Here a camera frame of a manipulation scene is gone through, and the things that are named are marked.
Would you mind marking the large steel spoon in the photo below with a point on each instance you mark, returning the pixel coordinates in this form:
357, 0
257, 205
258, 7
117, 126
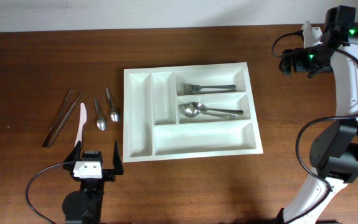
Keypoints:
203, 108
192, 112

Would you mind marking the steel kitchen tongs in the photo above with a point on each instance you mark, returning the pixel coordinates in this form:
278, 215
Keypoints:
62, 116

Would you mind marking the steel fork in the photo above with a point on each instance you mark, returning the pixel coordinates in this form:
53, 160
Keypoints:
197, 92
190, 87

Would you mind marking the pink plastic knife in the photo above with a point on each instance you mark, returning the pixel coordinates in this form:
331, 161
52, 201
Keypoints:
82, 121

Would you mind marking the white plastic cutlery tray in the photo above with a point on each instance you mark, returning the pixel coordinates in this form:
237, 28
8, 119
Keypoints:
155, 130

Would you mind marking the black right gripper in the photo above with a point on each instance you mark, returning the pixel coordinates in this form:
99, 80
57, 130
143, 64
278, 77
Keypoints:
285, 66

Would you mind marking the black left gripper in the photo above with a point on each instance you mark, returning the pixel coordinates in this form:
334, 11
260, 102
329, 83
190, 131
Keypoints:
109, 176

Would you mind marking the small steel teaspoon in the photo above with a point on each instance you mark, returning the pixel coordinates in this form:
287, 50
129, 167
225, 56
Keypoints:
101, 122
114, 114

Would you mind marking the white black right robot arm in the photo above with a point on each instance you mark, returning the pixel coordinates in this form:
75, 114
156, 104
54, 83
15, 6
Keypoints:
333, 157

